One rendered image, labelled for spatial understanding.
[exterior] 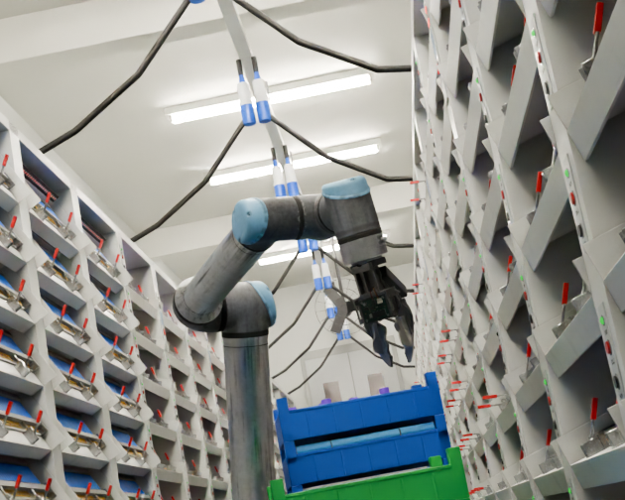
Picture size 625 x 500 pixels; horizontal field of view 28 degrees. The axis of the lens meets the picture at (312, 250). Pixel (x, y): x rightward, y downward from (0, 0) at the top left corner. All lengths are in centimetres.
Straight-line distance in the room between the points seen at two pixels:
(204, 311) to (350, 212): 61
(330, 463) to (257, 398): 78
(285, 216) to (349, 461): 51
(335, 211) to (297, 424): 42
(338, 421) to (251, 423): 77
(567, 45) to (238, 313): 155
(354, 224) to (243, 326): 68
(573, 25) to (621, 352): 42
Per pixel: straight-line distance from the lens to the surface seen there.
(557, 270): 226
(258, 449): 305
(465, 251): 369
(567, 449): 222
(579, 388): 223
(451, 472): 197
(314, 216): 249
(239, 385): 303
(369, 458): 229
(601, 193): 157
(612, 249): 155
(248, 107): 575
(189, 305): 289
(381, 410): 230
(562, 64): 161
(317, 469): 228
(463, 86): 308
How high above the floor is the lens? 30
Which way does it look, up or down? 13 degrees up
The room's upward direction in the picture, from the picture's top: 11 degrees counter-clockwise
